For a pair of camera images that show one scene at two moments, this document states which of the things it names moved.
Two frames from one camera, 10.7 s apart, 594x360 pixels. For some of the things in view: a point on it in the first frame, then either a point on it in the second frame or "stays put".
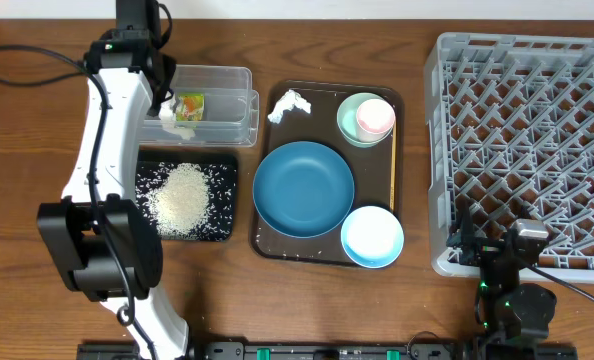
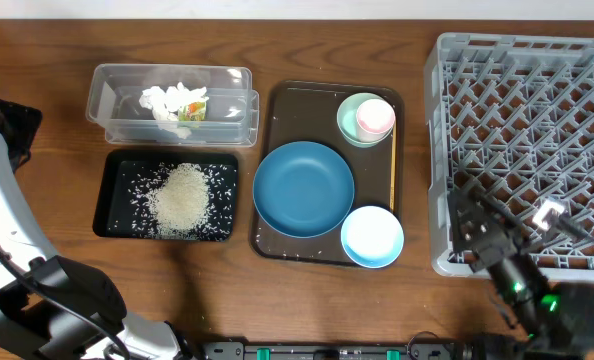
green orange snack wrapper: x=189 y=107 stays put
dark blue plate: x=303 y=189 stays put
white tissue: x=167 y=114 stays put
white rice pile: x=181 y=204 stays put
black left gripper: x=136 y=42 -> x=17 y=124
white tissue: x=290 y=100 -> x=166 y=103
